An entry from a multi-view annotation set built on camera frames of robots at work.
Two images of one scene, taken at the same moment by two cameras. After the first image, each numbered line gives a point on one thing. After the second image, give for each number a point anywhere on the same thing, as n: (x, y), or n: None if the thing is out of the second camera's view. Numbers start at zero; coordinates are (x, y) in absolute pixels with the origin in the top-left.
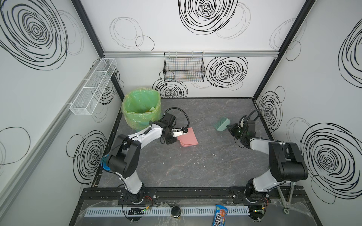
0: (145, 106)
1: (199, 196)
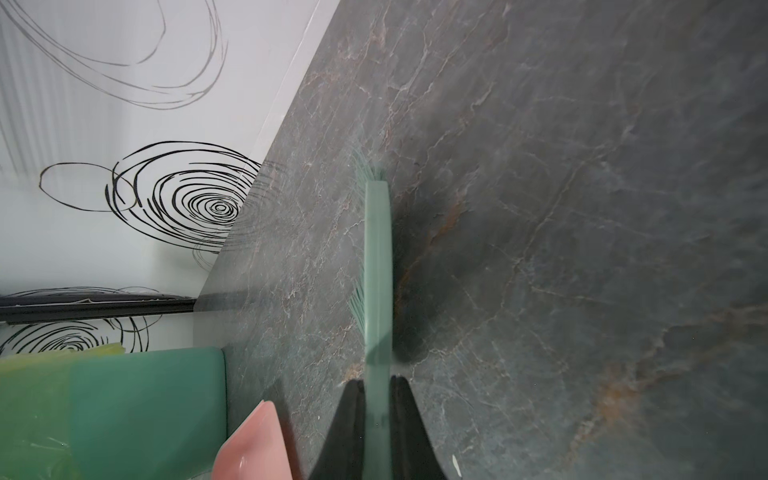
0: (106, 412)
1: None
